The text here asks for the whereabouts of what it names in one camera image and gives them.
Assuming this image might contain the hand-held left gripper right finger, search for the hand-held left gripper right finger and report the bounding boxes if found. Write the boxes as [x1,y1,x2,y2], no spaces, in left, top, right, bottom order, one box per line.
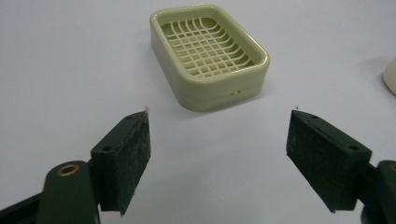
[286,109,374,214]

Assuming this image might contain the cream white soap bar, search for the cream white soap bar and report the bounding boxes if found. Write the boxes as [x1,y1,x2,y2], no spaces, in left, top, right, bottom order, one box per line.
[382,56,396,96]

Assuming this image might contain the pale green soap dish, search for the pale green soap dish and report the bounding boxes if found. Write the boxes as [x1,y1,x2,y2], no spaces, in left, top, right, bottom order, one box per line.
[149,4,271,113]

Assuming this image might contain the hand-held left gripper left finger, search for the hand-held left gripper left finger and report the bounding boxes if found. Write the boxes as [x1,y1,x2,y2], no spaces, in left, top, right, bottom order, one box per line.
[90,110,152,217]

